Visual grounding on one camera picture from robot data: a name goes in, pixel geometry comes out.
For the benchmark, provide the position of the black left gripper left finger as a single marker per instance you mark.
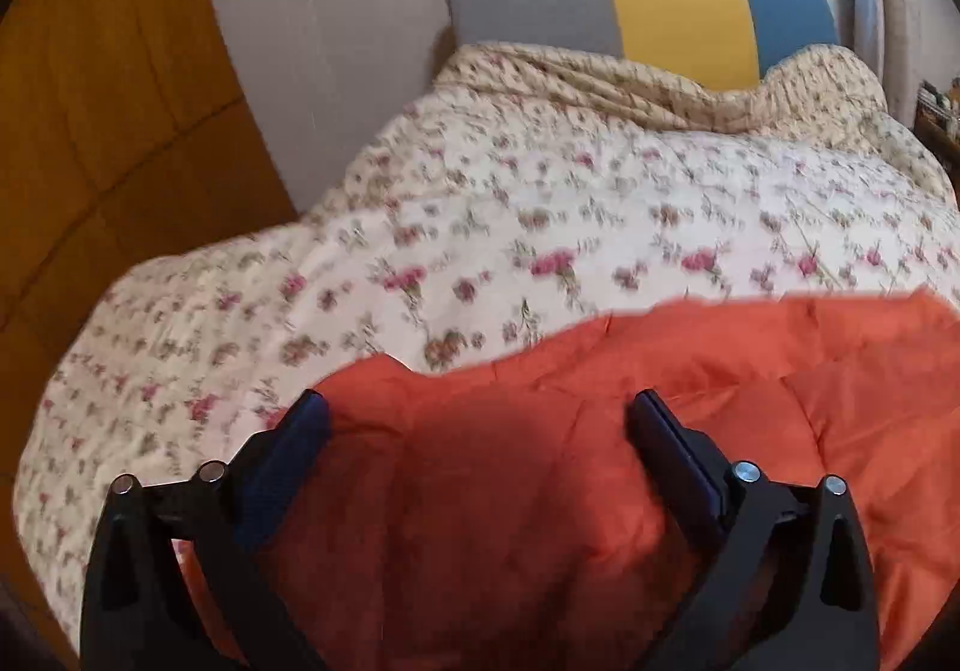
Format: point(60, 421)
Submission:
point(137, 609)

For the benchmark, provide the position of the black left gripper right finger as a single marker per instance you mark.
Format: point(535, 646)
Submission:
point(786, 581)

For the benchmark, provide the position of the orange quilted down jacket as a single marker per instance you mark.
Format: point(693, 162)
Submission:
point(497, 518)

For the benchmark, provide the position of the wooden wardrobe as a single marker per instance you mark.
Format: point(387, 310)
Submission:
point(125, 135)

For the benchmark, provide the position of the floral quilted bedspread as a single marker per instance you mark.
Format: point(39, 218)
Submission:
point(532, 188)

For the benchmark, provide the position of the wooden bedside table with clutter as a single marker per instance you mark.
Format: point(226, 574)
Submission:
point(936, 126)

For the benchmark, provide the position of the floral right curtain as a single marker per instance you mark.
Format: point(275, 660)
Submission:
point(907, 43)

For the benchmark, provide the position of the grey yellow blue headboard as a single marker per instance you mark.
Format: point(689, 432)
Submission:
point(720, 44)

